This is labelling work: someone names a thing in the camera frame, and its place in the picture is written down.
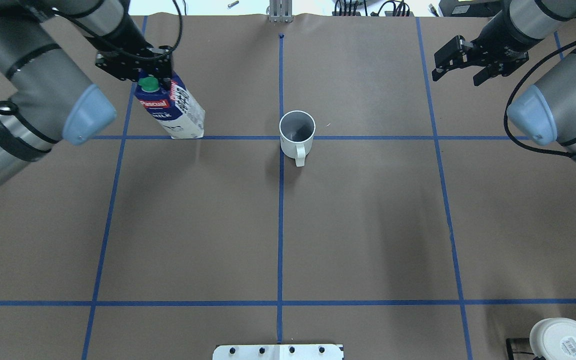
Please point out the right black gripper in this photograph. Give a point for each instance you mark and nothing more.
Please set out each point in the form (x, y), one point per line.
(502, 46)

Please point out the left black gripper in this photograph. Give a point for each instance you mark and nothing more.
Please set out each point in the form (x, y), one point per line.
(124, 38)

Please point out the blue white milk carton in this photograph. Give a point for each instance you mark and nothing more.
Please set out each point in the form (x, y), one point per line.
(176, 109)

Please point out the white mug dark interior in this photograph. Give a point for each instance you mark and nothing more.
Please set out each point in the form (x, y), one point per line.
(296, 135)

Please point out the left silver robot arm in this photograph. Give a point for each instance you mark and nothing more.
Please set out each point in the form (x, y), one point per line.
(54, 99)

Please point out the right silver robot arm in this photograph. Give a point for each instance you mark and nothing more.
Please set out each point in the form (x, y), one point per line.
(540, 114)

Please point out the white cup on rack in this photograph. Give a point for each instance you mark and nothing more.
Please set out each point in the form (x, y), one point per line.
(554, 338)

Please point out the aluminium frame post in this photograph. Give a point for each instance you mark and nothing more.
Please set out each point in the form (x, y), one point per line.
(280, 11)

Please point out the black wire cup rack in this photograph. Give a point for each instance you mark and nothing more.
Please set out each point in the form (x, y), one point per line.
(518, 348)

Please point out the white camera pillar with base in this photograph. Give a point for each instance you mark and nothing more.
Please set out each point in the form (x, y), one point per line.
(314, 351)

